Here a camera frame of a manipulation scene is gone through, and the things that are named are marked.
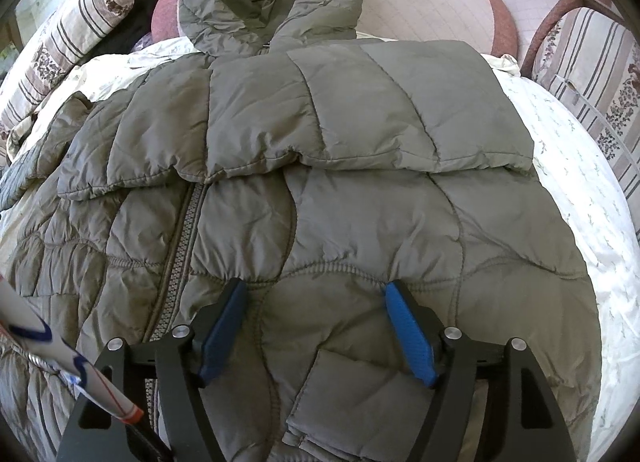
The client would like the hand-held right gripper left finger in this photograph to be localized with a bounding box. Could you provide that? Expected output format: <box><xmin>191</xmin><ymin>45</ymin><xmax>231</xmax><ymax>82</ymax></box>
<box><xmin>56</xmin><ymin>278</ymin><xmax>248</xmax><ymax>462</ymax></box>

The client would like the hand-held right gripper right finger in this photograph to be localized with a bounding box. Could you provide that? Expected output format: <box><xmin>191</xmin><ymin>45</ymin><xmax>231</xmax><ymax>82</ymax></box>
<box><xmin>384</xmin><ymin>281</ymin><xmax>577</xmax><ymax>462</ymax></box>

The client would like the grey quilted hooded jacket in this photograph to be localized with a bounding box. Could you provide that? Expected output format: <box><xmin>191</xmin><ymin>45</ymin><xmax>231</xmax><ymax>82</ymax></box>
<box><xmin>0</xmin><ymin>0</ymin><xmax>603</xmax><ymax>462</ymax></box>

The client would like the white floral bed sheet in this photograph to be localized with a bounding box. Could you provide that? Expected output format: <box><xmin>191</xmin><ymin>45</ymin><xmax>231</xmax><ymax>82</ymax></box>
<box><xmin>0</xmin><ymin>35</ymin><xmax>640</xmax><ymax>462</ymax></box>

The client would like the striped floral pillow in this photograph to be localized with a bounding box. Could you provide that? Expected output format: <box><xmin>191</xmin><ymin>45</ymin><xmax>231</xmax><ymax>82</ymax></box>
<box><xmin>0</xmin><ymin>0</ymin><xmax>137</xmax><ymax>143</ymax></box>
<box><xmin>530</xmin><ymin>5</ymin><xmax>640</xmax><ymax>188</ymax></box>

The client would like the black cloth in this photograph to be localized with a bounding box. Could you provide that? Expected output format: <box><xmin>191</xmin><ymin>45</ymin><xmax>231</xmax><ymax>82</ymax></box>
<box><xmin>80</xmin><ymin>0</ymin><xmax>186</xmax><ymax>63</ymax></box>

